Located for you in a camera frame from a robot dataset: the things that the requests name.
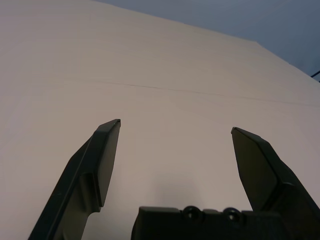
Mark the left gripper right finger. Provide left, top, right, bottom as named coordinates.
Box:
left=231, top=126, right=320, bottom=240

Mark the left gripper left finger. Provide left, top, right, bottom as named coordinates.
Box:
left=28, top=119, right=122, bottom=240

